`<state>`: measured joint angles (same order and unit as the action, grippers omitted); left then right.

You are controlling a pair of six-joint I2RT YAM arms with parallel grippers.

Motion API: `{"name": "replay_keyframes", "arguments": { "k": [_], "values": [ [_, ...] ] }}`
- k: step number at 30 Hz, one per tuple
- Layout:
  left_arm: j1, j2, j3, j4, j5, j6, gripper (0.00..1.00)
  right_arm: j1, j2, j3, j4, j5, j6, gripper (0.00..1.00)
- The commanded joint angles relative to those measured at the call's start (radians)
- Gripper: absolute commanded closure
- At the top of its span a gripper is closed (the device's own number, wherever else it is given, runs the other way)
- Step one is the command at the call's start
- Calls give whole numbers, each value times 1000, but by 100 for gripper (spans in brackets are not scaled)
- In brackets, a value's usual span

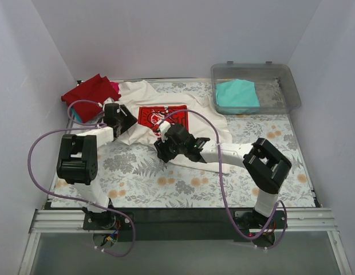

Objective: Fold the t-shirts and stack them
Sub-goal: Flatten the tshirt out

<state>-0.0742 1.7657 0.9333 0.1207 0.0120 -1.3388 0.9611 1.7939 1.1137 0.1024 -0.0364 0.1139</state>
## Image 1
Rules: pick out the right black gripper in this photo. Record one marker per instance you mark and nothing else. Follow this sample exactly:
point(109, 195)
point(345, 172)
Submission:
point(163, 149)

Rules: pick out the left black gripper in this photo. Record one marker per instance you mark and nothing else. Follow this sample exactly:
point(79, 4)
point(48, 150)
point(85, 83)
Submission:
point(127, 121)

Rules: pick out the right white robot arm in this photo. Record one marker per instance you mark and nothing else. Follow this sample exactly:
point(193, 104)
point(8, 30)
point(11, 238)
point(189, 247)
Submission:
point(267, 166)

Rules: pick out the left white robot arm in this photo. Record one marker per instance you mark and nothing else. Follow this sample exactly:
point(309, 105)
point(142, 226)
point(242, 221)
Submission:
point(78, 161)

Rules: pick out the folded pink t-shirt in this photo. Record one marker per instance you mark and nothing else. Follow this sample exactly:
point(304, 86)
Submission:
point(115, 86)

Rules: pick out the folded red t-shirt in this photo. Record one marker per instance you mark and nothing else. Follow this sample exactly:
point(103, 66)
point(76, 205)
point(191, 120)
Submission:
point(96, 89)

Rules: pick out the folded teal t-shirt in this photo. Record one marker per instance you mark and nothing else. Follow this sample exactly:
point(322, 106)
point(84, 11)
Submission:
point(75, 115)

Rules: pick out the teal t-shirt in bin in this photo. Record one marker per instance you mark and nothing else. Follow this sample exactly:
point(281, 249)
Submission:
point(237, 93)

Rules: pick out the clear plastic bin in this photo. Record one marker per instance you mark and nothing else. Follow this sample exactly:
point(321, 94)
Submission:
point(274, 84)

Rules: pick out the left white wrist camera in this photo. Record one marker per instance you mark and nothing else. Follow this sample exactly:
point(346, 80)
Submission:
point(108, 101)

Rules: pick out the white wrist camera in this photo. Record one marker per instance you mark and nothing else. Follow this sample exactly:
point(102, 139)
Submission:
point(108, 101)
point(163, 128)

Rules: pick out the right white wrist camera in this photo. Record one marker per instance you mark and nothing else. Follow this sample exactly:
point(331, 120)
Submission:
point(163, 128)

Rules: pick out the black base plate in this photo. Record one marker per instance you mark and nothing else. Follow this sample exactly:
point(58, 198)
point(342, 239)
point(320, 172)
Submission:
point(185, 224)

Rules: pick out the aluminium frame rail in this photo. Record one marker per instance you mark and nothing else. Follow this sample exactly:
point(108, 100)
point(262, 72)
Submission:
point(71, 221)

